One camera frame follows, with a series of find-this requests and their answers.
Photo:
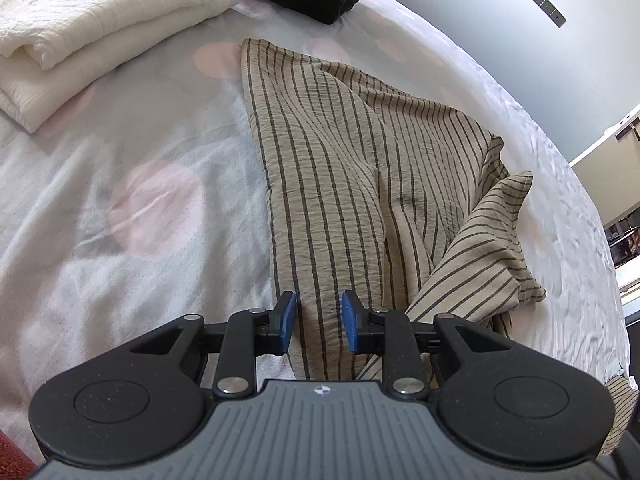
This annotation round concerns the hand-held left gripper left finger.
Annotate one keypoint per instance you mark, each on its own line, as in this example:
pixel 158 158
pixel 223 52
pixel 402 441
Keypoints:
pixel 286 321

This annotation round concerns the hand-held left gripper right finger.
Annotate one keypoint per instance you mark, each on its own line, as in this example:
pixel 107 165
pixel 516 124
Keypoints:
pixel 353 324

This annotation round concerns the beige striped garment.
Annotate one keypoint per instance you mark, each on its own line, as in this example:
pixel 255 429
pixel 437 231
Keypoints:
pixel 350 175

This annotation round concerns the white pink-dotted bed sheet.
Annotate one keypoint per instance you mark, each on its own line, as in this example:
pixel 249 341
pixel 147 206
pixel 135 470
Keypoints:
pixel 125 200

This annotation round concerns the red cloth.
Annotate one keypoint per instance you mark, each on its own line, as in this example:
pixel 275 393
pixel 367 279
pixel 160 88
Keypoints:
pixel 15 452

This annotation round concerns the folded white garment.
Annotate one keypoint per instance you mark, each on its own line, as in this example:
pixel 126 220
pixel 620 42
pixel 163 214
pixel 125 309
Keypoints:
pixel 95 25

